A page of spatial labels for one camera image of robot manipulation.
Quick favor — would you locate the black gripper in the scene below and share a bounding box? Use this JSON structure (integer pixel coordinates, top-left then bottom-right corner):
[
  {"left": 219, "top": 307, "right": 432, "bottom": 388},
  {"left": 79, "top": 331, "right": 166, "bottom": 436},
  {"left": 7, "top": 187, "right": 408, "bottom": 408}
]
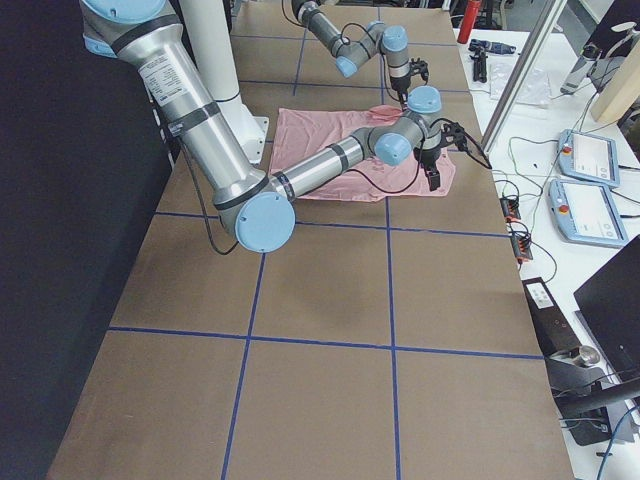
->
[
  {"left": 418, "top": 146, "right": 442, "bottom": 192},
  {"left": 390, "top": 70, "right": 411, "bottom": 111}
]

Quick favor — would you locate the pink printed t-shirt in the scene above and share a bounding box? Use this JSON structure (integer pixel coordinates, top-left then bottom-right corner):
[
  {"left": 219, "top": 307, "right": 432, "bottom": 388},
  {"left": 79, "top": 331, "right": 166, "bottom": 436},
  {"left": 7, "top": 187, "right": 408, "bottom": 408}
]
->
[{"left": 269, "top": 105, "right": 456, "bottom": 202}]

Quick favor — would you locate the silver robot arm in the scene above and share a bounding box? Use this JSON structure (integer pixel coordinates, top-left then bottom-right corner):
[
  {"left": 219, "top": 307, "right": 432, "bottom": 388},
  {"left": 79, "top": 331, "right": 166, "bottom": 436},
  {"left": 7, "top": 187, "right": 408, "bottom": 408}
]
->
[
  {"left": 80, "top": 1, "right": 443, "bottom": 253},
  {"left": 291, "top": 1, "right": 412, "bottom": 107}
]

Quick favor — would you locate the upper orange usb hub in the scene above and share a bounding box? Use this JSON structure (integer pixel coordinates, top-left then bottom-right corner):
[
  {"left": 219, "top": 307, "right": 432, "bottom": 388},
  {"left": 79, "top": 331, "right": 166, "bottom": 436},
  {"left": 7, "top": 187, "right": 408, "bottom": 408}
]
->
[{"left": 499, "top": 196, "right": 521, "bottom": 223}]

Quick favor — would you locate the orange usb hub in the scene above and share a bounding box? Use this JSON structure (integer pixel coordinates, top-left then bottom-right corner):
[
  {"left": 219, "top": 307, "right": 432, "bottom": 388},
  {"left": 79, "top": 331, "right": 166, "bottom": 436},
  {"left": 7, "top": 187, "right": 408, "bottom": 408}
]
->
[
  {"left": 510, "top": 231, "right": 533, "bottom": 264},
  {"left": 499, "top": 196, "right": 521, "bottom": 223}
]

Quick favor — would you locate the blue folded umbrella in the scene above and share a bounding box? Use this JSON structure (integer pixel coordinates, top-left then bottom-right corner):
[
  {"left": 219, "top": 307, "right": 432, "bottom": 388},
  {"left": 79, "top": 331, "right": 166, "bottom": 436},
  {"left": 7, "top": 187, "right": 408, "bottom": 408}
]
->
[{"left": 468, "top": 39, "right": 516, "bottom": 55}]

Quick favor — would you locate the black folded tripod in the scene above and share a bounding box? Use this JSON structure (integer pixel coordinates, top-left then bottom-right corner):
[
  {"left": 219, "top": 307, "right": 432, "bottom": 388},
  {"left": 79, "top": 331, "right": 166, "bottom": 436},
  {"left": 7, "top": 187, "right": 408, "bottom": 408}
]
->
[{"left": 471, "top": 46, "right": 488, "bottom": 83}]

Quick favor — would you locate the lower orange usb hub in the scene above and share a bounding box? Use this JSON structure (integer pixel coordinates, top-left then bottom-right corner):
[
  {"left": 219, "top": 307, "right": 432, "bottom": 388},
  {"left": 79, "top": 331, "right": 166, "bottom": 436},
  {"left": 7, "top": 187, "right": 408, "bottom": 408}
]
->
[{"left": 510, "top": 231, "right": 533, "bottom": 264}]

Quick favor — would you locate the red water bottle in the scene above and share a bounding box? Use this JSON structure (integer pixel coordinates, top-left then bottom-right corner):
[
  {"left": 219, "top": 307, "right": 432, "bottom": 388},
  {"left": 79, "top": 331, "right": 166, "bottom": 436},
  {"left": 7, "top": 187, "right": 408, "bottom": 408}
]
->
[{"left": 457, "top": 0, "right": 482, "bottom": 44}]

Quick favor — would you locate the clear plastic bag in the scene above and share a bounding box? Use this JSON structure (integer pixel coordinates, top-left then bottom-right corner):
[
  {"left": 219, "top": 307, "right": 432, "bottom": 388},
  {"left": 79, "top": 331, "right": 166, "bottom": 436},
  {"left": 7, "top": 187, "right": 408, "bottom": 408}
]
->
[{"left": 488, "top": 60, "right": 551, "bottom": 107}]

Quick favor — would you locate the lower blue teach pendant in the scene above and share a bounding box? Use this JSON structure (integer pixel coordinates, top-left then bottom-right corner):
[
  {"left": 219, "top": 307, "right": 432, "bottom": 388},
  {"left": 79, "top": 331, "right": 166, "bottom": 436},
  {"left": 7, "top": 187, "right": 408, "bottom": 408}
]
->
[{"left": 548, "top": 179, "right": 628, "bottom": 248}]

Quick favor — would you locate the blue teach pendant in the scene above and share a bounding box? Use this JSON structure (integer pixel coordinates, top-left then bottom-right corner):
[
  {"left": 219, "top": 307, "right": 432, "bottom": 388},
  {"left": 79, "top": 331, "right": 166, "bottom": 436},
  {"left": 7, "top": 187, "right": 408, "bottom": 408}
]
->
[
  {"left": 548, "top": 179, "right": 628, "bottom": 248},
  {"left": 558, "top": 129, "right": 620, "bottom": 189}
]

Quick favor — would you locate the upper blue teach pendant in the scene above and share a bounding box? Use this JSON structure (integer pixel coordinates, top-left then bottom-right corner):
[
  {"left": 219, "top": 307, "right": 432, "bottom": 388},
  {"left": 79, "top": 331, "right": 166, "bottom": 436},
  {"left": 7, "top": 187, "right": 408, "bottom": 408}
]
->
[{"left": 558, "top": 129, "right": 620, "bottom": 189}]

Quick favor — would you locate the black box with label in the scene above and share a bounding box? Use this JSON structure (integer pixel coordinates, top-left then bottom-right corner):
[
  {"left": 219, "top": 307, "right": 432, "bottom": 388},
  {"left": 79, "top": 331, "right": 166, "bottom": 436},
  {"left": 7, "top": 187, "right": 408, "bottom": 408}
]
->
[{"left": 522, "top": 277, "right": 582, "bottom": 357}]

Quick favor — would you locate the black monitor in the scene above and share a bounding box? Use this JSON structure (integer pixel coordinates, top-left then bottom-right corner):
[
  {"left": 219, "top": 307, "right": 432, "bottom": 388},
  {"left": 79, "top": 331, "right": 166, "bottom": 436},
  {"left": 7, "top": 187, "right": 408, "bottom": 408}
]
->
[{"left": 574, "top": 238, "right": 639, "bottom": 371}]

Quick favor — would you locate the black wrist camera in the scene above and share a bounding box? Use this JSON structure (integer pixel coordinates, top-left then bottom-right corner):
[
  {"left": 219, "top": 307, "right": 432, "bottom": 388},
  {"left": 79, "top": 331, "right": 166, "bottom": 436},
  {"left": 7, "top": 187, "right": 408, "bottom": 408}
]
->
[
  {"left": 409, "top": 58, "right": 430, "bottom": 84},
  {"left": 440, "top": 122, "right": 469, "bottom": 153}
]

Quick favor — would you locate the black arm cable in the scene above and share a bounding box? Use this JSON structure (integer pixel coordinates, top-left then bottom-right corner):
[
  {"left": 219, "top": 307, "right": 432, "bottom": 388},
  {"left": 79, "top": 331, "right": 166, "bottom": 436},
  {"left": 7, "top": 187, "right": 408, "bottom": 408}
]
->
[{"left": 182, "top": 117, "right": 494, "bottom": 256}]

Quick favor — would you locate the aluminium frame post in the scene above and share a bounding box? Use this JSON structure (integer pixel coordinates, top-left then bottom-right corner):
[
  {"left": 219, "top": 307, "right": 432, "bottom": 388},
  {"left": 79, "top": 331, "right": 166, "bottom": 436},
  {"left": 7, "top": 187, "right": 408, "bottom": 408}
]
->
[{"left": 481, "top": 0, "right": 567, "bottom": 152}]

